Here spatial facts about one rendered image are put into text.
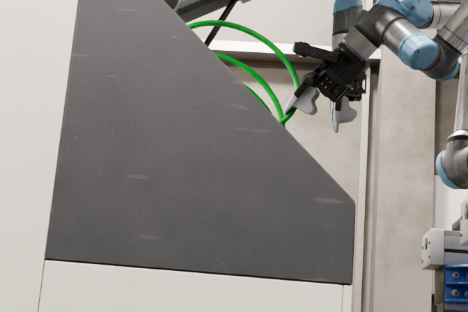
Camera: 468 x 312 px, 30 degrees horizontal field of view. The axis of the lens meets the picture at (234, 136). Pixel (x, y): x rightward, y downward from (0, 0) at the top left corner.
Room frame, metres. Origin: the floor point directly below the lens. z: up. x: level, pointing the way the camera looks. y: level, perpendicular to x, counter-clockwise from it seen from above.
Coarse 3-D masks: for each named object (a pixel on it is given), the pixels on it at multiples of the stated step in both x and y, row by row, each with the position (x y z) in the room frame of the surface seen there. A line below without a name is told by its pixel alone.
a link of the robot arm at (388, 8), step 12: (384, 0) 1.80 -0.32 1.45; (396, 0) 1.80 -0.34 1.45; (372, 12) 1.82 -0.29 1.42; (384, 12) 1.80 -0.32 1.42; (396, 12) 1.80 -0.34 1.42; (408, 12) 1.81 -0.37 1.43; (360, 24) 1.83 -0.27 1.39; (372, 24) 1.82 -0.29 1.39; (384, 24) 1.80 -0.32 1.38; (372, 36) 1.83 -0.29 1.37
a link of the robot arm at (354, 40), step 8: (352, 32) 1.84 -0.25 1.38; (344, 40) 1.85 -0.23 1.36; (352, 40) 1.84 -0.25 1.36; (360, 40) 1.83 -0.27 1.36; (368, 40) 1.83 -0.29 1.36; (352, 48) 1.84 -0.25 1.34; (360, 48) 1.84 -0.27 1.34; (368, 48) 1.84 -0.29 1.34; (376, 48) 1.85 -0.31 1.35; (360, 56) 1.86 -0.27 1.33; (368, 56) 1.86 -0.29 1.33
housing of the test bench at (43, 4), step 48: (0, 0) 1.61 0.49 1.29; (48, 0) 1.61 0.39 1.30; (0, 48) 1.61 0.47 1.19; (48, 48) 1.61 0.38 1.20; (0, 96) 1.61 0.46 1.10; (48, 96) 1.61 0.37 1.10; (0, 144) 1.61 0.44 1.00; (48, 144) 1.61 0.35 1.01; (0, 192) 1.61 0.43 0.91; (48, 192) 1.61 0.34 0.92; (0, 240) 1.61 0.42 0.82; (0, 288) 1.61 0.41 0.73
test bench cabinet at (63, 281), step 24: (48, 264) 1.62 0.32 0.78; (72, 264) 1.62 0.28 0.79; (96, 264) 1.62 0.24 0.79; (48, 288) 1.62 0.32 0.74; (72, 288) 1.62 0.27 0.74; (96, 288) 1.62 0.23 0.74; (120, 288) 1.62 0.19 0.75; (144, 288) 1.62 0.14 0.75; (168, 288) 1.63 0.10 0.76; (192, 288) 1.63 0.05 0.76; (216, 288) 1.63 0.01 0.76; (240, 288) 1.63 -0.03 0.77; (264, 288) 1.64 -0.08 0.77; (288, 288) 1.64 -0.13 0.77; (312, 288) 1.64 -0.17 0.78; (336, 288) 1.64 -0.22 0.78
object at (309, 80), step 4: (312, 72) 1.87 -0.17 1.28; (316, 72) 1.88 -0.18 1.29; (312, 76) 1.87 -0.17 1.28; (304, 80) 1.88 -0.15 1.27; (308, 80) 1.88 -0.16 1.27; (312, 80) 1.87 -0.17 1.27; (304, 84) 1.89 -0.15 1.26; (308, 84) 1.88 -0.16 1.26; (312, 84) 1.90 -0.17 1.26; (300, 88) 1.89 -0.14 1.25; (304, 88) 1.89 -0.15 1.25; (296, 92) 1.90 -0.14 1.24; (300, 92) 1.90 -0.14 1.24; (296, 96) 1.90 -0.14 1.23
